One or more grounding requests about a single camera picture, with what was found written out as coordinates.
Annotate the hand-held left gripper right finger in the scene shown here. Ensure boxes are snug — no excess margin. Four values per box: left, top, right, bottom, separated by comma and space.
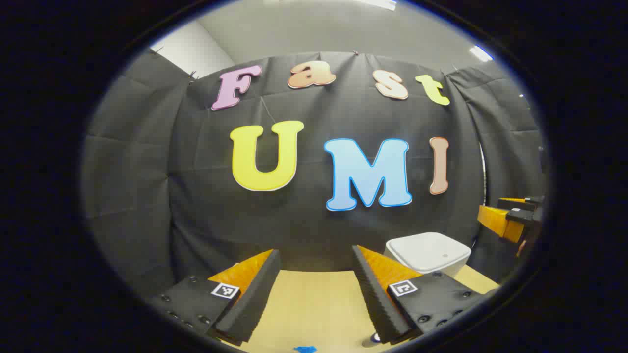
351, 245, 491, 345

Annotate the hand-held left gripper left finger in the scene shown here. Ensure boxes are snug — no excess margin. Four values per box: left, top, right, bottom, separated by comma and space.
147, 249, 281, 346

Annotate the white desktop garbage bin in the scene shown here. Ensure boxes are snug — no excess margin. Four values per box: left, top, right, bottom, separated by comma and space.
384, 232, 472, 278

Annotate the wooden desktop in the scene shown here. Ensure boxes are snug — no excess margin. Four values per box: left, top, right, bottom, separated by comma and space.
235, 265, 501, 353

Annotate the ceiling light panel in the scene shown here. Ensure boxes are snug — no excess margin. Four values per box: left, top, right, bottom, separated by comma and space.
353, 0, 397, 11
469, 45, 494, 63

